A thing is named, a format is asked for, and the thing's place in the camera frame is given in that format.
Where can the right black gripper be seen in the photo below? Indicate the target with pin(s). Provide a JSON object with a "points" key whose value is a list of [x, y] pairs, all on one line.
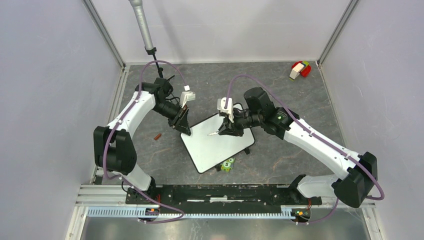
{"points": [[225, 128]]}

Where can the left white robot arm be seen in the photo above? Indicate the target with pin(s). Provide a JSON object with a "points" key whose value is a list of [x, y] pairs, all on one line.
{"points": [[114, 150]]}

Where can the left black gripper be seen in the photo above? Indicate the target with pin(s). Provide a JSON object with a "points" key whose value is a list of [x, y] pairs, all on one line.
{"points": [[181, 123]]}

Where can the red and white toy blocks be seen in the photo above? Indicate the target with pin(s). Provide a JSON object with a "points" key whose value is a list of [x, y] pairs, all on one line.
{"points": [[300, 68]]}

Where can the slotted cable duct rail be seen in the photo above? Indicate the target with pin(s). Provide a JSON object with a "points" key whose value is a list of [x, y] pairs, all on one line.
{"points": [[141, 212]]}

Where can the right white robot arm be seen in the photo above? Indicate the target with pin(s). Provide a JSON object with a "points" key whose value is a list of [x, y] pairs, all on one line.
{"points": [[353, 174]]}

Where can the green owl number block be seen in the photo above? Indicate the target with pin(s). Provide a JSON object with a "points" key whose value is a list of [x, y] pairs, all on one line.
{"points": [[226, 165]]}

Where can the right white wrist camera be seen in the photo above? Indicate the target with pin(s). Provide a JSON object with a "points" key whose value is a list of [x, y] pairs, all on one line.
{"points": [[225, 108]]}

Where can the white whiteboard black frame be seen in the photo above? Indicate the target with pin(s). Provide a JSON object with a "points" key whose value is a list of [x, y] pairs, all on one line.
{"points": [[206, 150]]}

